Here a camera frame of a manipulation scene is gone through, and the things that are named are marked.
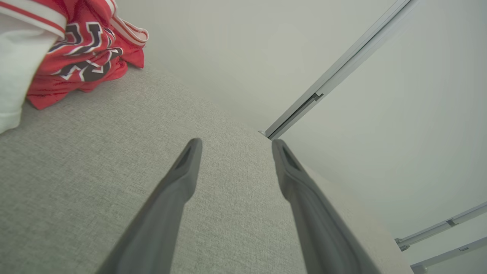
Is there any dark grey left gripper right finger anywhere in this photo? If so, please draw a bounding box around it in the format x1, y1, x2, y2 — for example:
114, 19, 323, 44
271, 139, 382, 274

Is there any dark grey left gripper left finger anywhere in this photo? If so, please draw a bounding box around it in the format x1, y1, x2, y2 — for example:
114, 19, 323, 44
95, 138, 203, 274

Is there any red white printed T-shirt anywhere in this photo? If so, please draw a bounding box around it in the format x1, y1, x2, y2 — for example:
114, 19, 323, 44
0, 0, 150, 134

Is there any grey metal partition post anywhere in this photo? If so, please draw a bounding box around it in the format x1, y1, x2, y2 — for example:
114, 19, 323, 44
410, 236, 487, 274
395, 202, 487, 252

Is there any grey double partition post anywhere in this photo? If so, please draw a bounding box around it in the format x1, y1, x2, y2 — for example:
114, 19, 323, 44
259, 0, 421, 140

